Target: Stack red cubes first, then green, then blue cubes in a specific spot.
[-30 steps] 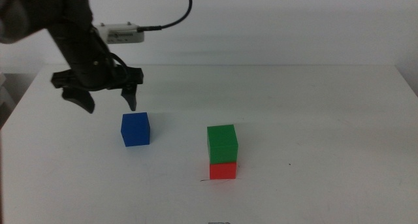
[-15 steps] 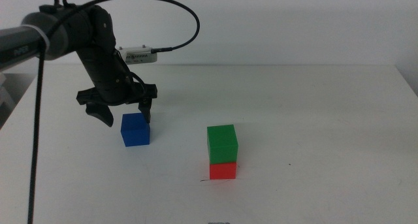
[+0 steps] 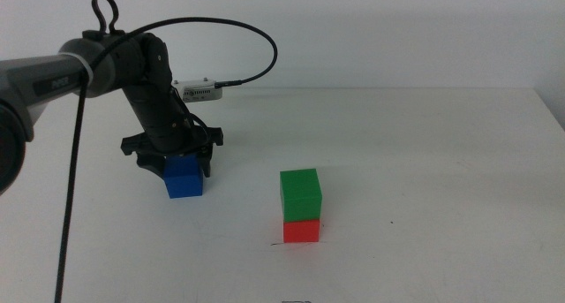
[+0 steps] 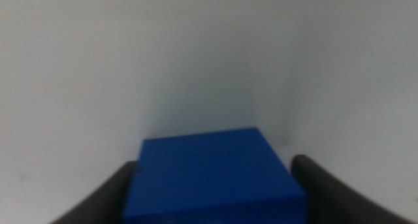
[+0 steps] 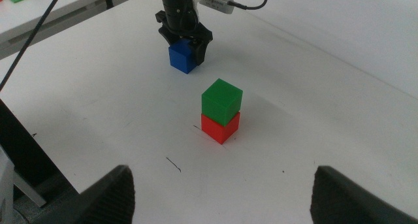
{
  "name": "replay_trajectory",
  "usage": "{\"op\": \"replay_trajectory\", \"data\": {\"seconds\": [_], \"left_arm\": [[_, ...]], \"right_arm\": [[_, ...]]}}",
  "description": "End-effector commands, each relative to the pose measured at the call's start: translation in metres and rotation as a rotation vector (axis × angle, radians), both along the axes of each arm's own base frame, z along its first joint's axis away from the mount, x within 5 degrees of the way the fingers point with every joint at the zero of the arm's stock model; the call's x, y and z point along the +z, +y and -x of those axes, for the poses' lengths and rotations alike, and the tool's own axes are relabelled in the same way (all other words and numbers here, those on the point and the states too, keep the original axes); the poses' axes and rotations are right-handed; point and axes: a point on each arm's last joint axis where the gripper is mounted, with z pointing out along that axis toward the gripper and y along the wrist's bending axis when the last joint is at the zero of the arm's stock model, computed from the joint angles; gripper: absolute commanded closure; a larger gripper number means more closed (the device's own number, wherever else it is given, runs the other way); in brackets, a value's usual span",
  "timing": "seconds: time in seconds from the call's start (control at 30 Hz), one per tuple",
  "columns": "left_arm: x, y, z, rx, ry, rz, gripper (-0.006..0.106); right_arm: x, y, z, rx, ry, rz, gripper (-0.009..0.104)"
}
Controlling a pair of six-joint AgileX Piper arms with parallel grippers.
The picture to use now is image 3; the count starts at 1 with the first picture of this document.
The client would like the blue cube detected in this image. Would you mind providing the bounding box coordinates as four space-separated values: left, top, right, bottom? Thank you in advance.
162 155 205 200

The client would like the green cube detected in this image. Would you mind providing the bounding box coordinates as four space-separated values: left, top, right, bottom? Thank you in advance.
279 168 323 223

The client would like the red cube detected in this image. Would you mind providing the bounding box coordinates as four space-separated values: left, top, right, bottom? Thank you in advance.
282 218 321 244

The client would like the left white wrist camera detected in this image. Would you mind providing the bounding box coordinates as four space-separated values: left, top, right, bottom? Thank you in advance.
171 78 223 103

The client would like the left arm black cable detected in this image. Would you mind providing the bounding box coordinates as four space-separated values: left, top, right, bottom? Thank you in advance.
53 0 279 303

